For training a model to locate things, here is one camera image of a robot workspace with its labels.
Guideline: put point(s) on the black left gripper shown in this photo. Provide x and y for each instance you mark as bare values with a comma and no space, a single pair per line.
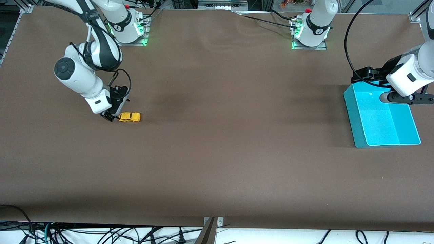
386,69

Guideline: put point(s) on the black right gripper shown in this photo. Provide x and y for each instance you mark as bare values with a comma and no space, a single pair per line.
117,101

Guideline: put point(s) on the yellow beetle toy car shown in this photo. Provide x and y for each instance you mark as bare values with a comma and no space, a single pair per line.
129,117

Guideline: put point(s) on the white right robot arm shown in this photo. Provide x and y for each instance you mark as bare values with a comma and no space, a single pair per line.
78,81

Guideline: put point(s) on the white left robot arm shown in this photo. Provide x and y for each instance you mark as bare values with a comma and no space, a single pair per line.
315,23

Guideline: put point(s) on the teal plastic bin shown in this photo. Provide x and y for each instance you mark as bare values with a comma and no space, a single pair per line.
383,125

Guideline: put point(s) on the grey slanted metal bar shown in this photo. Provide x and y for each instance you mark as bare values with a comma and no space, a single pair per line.
206,235

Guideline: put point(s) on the grey metal box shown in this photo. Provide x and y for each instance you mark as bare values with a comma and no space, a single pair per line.
222,5

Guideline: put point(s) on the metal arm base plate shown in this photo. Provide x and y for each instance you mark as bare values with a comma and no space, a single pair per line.
312,48
118,43

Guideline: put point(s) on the aluminium corner bracket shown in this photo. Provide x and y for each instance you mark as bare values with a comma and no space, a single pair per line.
415,17
27,9

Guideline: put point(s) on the aluminium frame rail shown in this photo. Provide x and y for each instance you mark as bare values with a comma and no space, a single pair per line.
10,37

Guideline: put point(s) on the small metal edge bracket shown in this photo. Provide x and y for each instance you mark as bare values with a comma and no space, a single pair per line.
220,222

